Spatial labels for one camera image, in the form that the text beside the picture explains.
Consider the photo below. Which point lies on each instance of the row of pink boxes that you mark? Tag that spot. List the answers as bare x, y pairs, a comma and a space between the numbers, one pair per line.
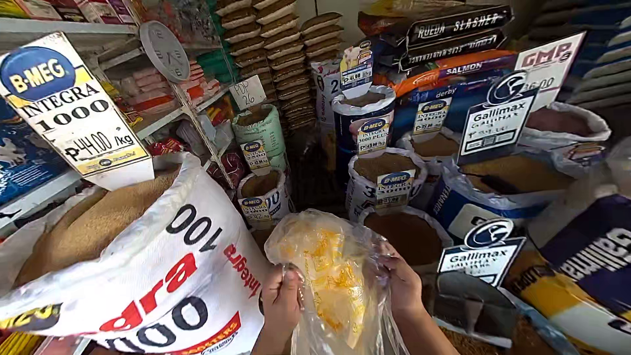
101, 10

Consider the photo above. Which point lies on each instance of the orange and blue sack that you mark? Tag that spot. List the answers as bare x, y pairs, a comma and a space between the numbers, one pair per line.
429, 76

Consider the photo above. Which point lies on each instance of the dark blue sack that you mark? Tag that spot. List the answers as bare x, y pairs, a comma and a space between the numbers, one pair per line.
346, 130

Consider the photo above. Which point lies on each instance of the person's left hand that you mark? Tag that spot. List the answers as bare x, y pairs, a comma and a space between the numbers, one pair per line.
282, 308

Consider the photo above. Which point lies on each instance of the stack of grey-blue sacks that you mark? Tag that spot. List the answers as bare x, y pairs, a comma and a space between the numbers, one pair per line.
604, 74

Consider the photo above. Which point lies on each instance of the small blue-yellow price sign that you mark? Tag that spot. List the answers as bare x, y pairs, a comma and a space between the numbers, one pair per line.
255, 209
255, 155

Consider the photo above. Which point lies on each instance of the black scoop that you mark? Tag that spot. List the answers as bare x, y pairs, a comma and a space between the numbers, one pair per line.
498, 184

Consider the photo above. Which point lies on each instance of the metal shelf rack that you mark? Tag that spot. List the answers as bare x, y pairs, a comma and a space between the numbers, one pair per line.
162, 118

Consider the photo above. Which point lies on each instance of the white sack, dark brown feed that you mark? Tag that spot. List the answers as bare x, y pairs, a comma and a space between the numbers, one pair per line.
446, 237

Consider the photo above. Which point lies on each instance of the blue sack, white drawing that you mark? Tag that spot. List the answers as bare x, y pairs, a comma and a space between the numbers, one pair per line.
24, 162

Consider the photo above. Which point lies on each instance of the small white sack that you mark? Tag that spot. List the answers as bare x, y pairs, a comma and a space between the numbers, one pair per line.
281, 197

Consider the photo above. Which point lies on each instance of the person's right hand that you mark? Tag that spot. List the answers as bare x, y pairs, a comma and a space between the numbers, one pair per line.
406, 288

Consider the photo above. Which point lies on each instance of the person's left thumb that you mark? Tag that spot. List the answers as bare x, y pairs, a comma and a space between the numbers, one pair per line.
291, 282

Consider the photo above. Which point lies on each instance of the black sack, white letters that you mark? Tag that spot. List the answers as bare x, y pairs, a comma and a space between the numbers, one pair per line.
461, 24
451, 52

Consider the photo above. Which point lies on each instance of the large blue-yellow price sign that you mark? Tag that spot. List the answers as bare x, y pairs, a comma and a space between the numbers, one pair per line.
74, 113

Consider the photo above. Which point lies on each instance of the white sign, rooster emblem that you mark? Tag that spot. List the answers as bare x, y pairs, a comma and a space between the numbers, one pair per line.
495, 123
480, 261

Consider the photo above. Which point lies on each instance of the white sign, red letters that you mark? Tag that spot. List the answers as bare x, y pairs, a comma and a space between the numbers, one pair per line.
552, 64

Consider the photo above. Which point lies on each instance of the light brown feed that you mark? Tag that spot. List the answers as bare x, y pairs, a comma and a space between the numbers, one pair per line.
98, 212

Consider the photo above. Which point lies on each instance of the pile of pink packets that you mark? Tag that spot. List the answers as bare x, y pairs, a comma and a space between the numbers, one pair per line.
157, 88

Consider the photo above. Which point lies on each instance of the person's left forearm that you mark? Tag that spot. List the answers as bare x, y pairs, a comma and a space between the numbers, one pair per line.
271, 340

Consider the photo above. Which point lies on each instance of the white sack, dark digits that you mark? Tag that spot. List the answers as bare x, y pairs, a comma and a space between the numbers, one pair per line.
359, 195

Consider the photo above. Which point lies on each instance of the large white sack, red print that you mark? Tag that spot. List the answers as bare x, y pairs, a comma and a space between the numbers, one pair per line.
212, 276

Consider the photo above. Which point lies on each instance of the dark brown feed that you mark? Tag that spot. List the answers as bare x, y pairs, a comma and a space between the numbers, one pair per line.
404, 236

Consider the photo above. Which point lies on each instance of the blue-edged sack, grain feed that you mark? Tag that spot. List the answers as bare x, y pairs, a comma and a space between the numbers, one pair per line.
537, 325

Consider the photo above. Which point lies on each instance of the stacks of brown feed packs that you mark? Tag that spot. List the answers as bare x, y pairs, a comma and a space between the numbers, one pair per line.
276, 59

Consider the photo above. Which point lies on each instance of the person's left fingers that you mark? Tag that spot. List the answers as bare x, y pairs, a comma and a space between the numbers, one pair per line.
272, 276

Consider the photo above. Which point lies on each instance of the clear plastic bag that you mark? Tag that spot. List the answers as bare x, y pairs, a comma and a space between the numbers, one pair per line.
335, 291

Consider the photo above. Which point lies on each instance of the metal scoop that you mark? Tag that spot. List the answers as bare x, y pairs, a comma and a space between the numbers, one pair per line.
466, 305

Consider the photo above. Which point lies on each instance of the light green sack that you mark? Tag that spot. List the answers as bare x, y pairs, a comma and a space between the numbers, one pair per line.
268, 134

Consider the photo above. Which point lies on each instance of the blue and white sack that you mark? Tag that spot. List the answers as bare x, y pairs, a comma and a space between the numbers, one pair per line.
448, 197

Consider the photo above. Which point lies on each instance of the upright white sack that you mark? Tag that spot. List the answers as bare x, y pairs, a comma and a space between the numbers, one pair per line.
325, 98

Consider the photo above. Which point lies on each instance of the white sack, reddish feed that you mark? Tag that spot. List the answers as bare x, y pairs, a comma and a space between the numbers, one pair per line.
599, 130

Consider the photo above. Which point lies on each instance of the handwritten white price sign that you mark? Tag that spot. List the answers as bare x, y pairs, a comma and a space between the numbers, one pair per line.
247, 92

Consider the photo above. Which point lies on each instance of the person's right fingers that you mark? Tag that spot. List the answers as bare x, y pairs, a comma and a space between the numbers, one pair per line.
388, 256

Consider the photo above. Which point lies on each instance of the round grey dial clock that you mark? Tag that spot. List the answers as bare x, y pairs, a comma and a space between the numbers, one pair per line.
165, 52

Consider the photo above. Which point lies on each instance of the person's right forearm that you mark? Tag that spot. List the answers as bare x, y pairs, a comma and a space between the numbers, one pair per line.
424, 335

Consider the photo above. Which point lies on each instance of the price sign, pig picture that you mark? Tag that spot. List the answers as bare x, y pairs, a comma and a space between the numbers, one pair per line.
356, 69

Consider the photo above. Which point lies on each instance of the purple and yellow sack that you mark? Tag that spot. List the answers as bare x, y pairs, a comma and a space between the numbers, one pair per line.
586, 261

